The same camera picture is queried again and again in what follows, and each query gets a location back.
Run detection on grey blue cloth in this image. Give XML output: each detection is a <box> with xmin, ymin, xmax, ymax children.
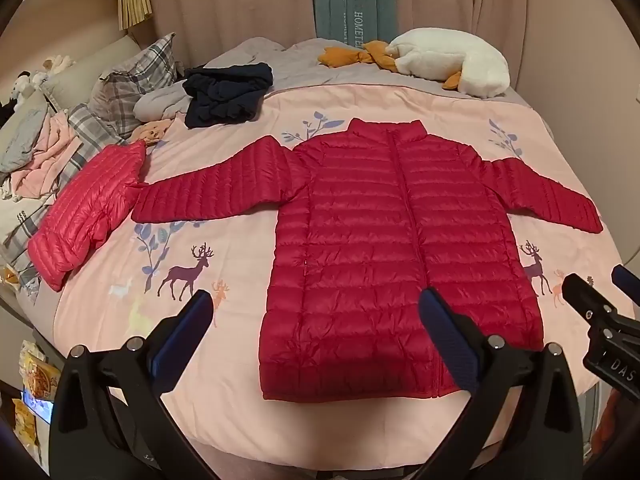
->
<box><xmin>0</xmin><ymin>107</ymin><xmax>48</xmax><ymax>173</ymax></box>

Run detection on yellow snack packet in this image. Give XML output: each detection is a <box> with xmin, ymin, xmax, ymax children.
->
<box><xmin>19</xmin><ymin>340</ymin><xmax>59</xmax><ymax>402</ymax></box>
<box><xmin>12</xmin><ymin>400</ymin><xmax>39</xmax><ymax>457</ymax></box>

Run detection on small orange plush toy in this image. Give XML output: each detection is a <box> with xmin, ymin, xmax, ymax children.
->
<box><xmin>131</xmin><ymin>119</ymin><xmax>174</xmax><ymax>149</ymax></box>

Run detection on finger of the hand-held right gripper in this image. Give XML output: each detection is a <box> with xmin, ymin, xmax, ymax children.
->
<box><xmin>561</xmin><ymin>274</ymin><xmax>640</xmax><ymax>348</ymax></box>
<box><xmin>612</xmin><ymin>265</ymin><xmax>640</xmax><ymax>307</ymax></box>

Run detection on large grey plaid pillow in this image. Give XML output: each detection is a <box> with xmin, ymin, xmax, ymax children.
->
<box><xmin>100</xmin><ymin>32</ymin><xmax>178</xmax><ymax>138</ymax></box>

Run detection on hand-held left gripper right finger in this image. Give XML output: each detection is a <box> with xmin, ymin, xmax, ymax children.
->
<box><xmin>415</xmin><ymin>287</ymin><xmax>598</xmax><ymax>480</ymax></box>

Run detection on red puffer jacket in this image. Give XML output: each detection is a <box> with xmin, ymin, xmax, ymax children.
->
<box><xmin>131</xmin><ymin>118</ymin><xmax>604</xmax><ymax>403</ymax></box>

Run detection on teal curtain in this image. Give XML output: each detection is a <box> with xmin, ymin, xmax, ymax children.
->
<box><xmin>310</xmin><ymin>0</ymin><xmax>401</xmax><ymax>46</ymax></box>

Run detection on pink deer print blanket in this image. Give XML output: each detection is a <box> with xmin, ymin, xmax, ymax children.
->
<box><xmin>52</xmin><ymin>82</ymin><xmax>626</xmax><ymax>461</ymax></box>

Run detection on navy blue cloth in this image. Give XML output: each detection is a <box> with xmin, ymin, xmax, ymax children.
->
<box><xmin>182</xmin><ymin>62</ymin><xmax>274</xmax><ymax>130</ymax></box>

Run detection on light grey cloth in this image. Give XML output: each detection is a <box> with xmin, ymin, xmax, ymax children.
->
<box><xmin>134</xmin><ymin>82</ymin><xmax>193</xmax><ymax>122</ymax></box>

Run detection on white goose plush toy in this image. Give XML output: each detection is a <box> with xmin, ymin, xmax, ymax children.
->
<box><xmin>319</xmin><ymin>27</ymin><xmax>511</xmax><ymax>98</ymax></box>

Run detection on pink curtain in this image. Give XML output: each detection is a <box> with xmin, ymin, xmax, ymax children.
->
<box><xmin>135</xmin><ymin>0</ymin><xmax>640</xmax><ymax>126</ymax></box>

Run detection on coral pink puffer jacket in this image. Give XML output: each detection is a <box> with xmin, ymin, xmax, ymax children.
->
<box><xmin>27</xmin><ymin>141</ymin><xmax>148</xmax><ymax>292</ymax></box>

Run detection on grey bed sheet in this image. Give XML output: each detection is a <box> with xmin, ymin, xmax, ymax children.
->
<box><xmin>205</xmin><ymin>37</ymin><xmax>521</xmax><ymax>106</ymax></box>

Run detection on black and white plush toy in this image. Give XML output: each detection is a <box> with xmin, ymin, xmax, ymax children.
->
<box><xmin>10</xmin><ymin>72</ymin><xmax>37</xmax><ymax>107</ymax></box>

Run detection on pale pink cloth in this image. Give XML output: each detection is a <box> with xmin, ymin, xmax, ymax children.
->
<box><xmin>10</xmin><ymin>112</ymin><xmax>83</xmax><ymax>198</ymax></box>

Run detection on cream plush toy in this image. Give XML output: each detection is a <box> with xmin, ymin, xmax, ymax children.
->
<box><xmin>42</xmin><ymin>55</ymin><xmax>76</xmax><ymax>77</ymax></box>

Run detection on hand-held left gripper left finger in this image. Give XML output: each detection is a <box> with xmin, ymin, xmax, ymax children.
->
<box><xmin>48</xmin><ymin>289</ymin><xmax>236</xmax><ymax>480</ymax></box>

